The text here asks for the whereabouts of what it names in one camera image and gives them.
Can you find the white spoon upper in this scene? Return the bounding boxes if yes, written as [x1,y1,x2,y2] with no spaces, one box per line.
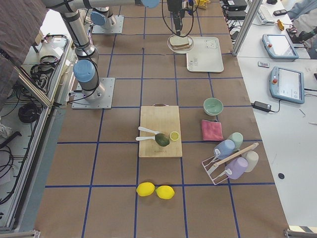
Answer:
[138,126,161,134]

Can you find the yellow lemon left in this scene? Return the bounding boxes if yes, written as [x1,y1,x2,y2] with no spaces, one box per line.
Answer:
[136,182,155,197]

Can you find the teach pendant near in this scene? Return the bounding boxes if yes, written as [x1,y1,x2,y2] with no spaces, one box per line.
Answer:
[269,66,305,104]

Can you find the purple cup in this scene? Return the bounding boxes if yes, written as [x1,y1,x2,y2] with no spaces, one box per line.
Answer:
[225,157,248,179]

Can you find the white round plate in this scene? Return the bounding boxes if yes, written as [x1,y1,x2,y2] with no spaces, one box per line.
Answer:
[167,35,194,54]

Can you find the yellow lemon right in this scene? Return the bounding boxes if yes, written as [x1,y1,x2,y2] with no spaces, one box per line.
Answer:
[156,185,175,200]

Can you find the yellow toy object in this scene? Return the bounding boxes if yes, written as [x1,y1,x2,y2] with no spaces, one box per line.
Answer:
[195,0,211,9]

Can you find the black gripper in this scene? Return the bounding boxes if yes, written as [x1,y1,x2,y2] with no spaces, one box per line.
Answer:
[167,0,192,35]

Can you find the white wire cup rack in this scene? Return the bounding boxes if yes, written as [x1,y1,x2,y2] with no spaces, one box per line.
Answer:
[201,154,229,185]

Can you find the white rectangular tray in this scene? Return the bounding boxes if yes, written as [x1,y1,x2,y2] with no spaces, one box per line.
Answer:
[186,37,224,73]

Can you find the lemon half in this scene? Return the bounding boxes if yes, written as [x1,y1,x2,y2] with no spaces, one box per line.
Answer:
[169,131,180,141]

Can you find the green cup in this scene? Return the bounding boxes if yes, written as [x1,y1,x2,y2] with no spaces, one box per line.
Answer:
[227,132,243,151]

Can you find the coiled black cables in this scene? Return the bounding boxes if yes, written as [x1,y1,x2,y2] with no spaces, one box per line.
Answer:
[18,101,40,124]

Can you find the pink cloth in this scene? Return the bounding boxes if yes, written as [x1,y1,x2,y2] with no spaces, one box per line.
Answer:
[202,119,223,141]

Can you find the wooden rack rod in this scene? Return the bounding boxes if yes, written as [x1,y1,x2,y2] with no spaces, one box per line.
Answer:
[213,142,259,168]

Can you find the bread slice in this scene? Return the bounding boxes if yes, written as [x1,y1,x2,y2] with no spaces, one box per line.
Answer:
[171,42,192,50]
[169,35,189,48]

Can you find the aluminium frame post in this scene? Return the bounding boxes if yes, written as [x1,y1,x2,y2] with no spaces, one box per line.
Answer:
[232,0,262,57]

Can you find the teach pendant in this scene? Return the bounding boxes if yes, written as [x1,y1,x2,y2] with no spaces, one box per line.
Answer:
[269,66,305,104]
[262,34,299,61]

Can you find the white spoon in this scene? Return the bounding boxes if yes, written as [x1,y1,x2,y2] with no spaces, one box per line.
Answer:
[138,126,161,134]
[135,136,156,141]

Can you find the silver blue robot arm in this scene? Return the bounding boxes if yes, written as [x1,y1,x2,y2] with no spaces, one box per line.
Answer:
[43,0,163,101]

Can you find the beige cup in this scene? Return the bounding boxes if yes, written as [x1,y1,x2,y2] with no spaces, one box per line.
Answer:
[242,151,259,173]

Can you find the teach pendant far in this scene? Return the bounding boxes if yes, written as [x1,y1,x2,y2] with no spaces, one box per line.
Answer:
[262,34,299,61]

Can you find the bread slice on plate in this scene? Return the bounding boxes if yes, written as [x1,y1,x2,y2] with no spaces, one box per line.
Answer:
[171,42,192,50]

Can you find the wooden cutting board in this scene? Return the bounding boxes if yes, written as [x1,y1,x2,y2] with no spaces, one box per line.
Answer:
[139,105,182,158]

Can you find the blue cup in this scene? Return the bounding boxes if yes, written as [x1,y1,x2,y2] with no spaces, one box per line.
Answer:
[213,139,235,160]

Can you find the grey fabric cover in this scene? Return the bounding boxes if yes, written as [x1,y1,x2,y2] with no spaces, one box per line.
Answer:
[0,0,48,108]

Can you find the green avocado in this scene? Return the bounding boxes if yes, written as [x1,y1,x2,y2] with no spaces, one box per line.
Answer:
[155,133,170,147]

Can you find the black power adapter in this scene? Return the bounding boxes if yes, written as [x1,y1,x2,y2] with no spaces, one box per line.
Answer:
[251,101,271,113]

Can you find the white keyboard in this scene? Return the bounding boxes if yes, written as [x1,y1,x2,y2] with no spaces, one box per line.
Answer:
[257,4,275,24]

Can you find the white spoon lower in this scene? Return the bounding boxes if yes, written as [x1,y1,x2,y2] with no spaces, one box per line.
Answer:
[135,136,156,141]

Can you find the green bowl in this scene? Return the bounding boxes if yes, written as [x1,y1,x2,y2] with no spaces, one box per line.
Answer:
[203,98,223,116]

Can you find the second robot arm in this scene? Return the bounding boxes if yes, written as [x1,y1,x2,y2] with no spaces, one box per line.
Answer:
[90,6,116,29]

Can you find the yellow lemon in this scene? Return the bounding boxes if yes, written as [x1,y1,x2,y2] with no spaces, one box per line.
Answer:
[156,185,175,200]
[136,182,155,197]

